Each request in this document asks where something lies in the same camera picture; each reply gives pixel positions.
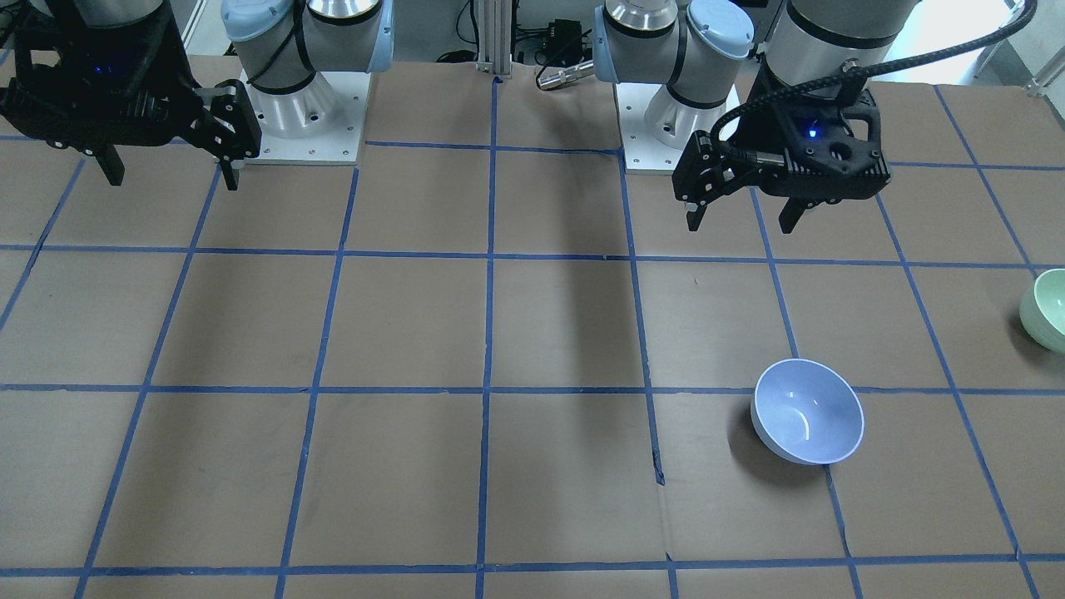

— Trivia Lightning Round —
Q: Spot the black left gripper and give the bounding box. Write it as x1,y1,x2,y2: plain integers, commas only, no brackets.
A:
672,90,891,234

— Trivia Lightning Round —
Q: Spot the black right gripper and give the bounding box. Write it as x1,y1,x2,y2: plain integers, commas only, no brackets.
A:
2,1,261,192

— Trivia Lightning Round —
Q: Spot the green bowl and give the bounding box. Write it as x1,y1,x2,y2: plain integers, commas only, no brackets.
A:
1018,268,1064,354

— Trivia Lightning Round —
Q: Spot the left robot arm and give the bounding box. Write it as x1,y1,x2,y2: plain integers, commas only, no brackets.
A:
590,1,915,234

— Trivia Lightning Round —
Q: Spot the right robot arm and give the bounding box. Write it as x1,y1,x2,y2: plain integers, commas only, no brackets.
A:
2,1,394,190

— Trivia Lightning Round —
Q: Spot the blue bowl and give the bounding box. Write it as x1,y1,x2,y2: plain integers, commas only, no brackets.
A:
750,358,866,466

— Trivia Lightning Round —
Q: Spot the silver cylindrical connector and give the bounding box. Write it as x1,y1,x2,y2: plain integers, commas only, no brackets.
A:
536,60,596,92

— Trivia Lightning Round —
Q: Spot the black power box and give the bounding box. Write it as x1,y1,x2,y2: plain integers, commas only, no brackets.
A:
542,19,583,54

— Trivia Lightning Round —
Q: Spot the black braided cable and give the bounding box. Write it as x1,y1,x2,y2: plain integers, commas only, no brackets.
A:
710,0,1039,155

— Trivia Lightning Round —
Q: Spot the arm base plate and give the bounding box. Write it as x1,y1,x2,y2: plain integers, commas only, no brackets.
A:
248,72,373,166
615,83,741,176

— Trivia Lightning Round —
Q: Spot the aluminium frame post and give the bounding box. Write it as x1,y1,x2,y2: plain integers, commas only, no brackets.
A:
472,0,514,79

